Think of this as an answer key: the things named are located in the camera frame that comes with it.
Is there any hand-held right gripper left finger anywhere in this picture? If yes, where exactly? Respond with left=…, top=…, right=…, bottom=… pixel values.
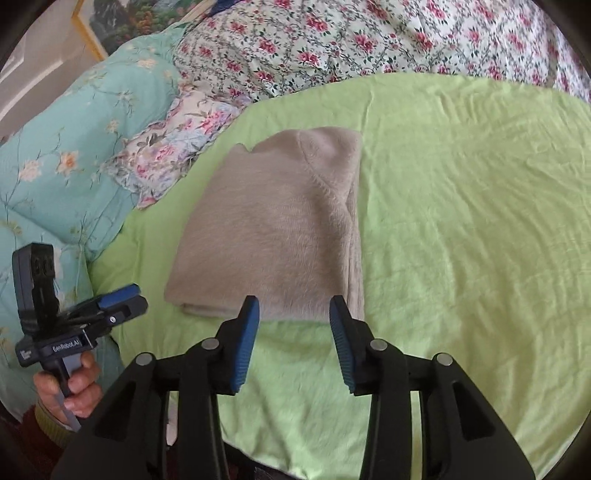
left=60, top=295, right=260, bottom=480

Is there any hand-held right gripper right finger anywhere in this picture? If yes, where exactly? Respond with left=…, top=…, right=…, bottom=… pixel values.
left=329, top=295, right=536, bottom=480

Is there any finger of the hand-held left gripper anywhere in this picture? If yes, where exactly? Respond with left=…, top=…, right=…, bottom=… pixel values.
left=85, top=296, right=149, bottom=335
left=69, top=284, right=142, bottom=319

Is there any beige knitted sweater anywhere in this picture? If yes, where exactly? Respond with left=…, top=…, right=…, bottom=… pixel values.
left=164, top=127, right=365, bottom=324

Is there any person's left forearm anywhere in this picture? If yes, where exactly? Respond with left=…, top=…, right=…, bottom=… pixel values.
left=16, top=401, right=84, bottom=450

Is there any person's left hand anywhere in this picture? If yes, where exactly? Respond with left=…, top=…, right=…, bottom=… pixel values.
left=33, top=355, right=103, bottom=422

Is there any teal floral quilt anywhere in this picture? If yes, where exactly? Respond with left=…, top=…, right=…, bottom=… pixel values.
left=0, top=23, right=185, bottom=407

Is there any pastel floral pillow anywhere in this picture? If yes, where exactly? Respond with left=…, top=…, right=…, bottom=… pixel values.
left=104, top=90, right=241, bottom=210

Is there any light green bed sheet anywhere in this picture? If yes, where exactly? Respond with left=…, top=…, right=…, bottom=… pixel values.
left=90, top=74, right=591, bottom=472

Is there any white door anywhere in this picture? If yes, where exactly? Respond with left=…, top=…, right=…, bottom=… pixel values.
left=0, top=32, right=95, bottom=141

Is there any framed landscape painting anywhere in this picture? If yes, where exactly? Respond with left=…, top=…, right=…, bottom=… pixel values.
left=71, top=0, right=218, bottom=61

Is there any white pink floral quilt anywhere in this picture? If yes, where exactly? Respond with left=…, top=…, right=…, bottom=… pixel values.
left=173, top=0, right=591, bottom=104

